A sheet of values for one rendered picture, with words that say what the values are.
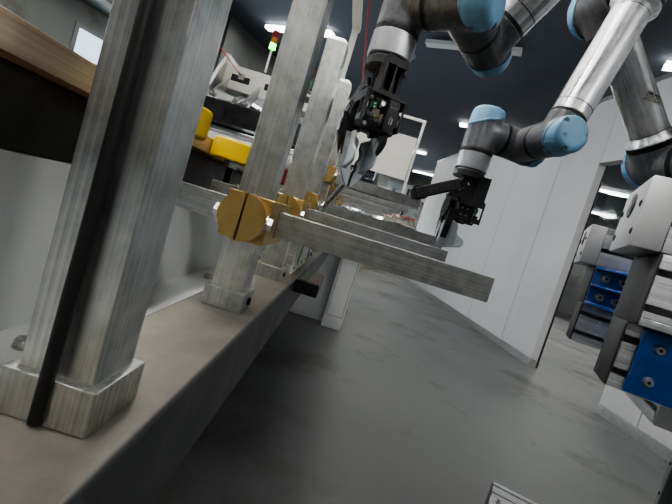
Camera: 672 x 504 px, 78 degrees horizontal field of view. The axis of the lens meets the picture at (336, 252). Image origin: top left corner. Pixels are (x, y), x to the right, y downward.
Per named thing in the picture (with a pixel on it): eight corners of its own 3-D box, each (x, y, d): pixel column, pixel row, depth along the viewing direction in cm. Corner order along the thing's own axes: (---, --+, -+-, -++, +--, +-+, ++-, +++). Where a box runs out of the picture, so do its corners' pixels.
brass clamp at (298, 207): (306, 230, 80) (314, 204, 79) (298, 231, 66) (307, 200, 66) (276, 220, 80) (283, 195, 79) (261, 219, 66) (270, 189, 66)
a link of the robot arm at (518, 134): (554, 167, 93) (511, 151, 91) (524, 171, 104) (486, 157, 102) (566, 133, 92) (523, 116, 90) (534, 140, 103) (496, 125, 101)
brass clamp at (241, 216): (284, 243, 55) (294, 207, 55) (262, 250, 41) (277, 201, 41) (239, 230, 55) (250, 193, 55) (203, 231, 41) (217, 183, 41)
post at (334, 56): (269, 314, 74) (349, 47, 70) (265, 318, 70) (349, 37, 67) (250, 308, 74) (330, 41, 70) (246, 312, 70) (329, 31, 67)
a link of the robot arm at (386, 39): (367, 36, 72) (407, 55, 74) (359, 62, 72) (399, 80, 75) (384, 20, 64) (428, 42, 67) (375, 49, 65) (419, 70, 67)
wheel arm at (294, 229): (476, 304, 51) (487, 271, 51) (485, 310, 48) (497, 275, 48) (142, 201, 52) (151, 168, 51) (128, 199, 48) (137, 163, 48)
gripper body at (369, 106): (356, 122, 64) (379, 45, 64) (339, 128, 72) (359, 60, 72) (398, 139, 67) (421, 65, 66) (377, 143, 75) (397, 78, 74)
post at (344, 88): (292, 283, 98) (352, 85, 95) (290, 285, 95) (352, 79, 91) (278, 279, 98) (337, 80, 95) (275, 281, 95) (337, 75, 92)
